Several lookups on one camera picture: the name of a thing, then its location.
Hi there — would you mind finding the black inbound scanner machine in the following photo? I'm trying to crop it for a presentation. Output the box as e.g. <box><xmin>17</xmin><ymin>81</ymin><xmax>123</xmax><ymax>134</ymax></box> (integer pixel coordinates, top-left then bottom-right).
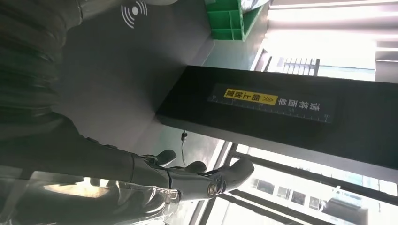
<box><xmin>53</xmin><ymin>0</ymin><xmax>398</xmax><ymax>184</ymax></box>

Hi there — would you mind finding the yellow black ruler label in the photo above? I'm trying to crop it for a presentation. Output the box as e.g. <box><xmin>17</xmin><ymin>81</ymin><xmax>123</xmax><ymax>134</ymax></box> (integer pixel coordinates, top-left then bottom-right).
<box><xmin>207</xmin><ymin>83</ymin><xmax>335</xmax><ymax>124</ymax></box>

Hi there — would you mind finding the green plastic crate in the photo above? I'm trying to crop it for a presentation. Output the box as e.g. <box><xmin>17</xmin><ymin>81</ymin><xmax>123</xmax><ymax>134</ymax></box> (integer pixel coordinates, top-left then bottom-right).
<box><xmin>204</xmin><ymin>0</ymin><xmax>272</xmax><ymax>42</ymax></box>

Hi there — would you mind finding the thin black scanner cable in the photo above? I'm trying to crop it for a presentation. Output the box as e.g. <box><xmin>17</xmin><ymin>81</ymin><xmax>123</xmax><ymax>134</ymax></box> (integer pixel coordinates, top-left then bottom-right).
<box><xmin>181</xmin><ymin>130</ymin><xmax>188</xmax><ymax>167</ymax></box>

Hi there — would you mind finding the dark window frame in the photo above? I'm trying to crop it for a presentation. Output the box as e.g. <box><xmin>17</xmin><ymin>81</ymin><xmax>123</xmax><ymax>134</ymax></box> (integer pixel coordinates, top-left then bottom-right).
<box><xmin>190</xmin><ymin>46</ymin><xmax>398</xmax><ymax>225</ymax></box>

